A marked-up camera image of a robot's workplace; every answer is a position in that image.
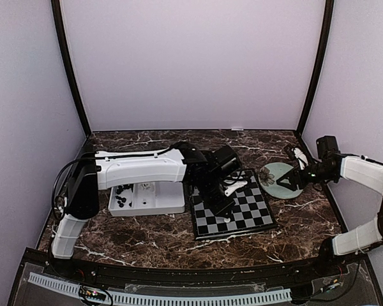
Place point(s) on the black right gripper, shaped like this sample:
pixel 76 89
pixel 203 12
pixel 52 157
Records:
pixel 292 175

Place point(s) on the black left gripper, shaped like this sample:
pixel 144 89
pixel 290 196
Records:
pixel 224 210

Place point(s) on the black and grey chessboard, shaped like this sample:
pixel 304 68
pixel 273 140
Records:
pixel 251 213

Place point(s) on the white plastic parts tray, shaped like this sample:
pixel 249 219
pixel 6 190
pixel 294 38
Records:
pixel 153 198

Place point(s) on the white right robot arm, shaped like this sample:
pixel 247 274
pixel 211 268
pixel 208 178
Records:
pixel 364 176

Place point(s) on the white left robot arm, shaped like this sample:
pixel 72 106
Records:
pixel 95 171

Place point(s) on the pile of white chess pieces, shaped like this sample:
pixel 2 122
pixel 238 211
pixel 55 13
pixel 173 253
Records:
pixel 146 193

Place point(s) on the pile of black chess pieces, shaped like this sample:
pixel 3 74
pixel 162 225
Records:
pixel 124 195

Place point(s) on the light blue flower plate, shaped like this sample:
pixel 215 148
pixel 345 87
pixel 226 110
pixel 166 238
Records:
pixel 268 176

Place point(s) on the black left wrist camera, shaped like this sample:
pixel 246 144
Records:
pixel 225 161

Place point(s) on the white slotted cable duct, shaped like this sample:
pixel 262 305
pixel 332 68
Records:
pixel 134 294

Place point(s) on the black front rail base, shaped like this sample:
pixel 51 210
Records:
pixel 295 274

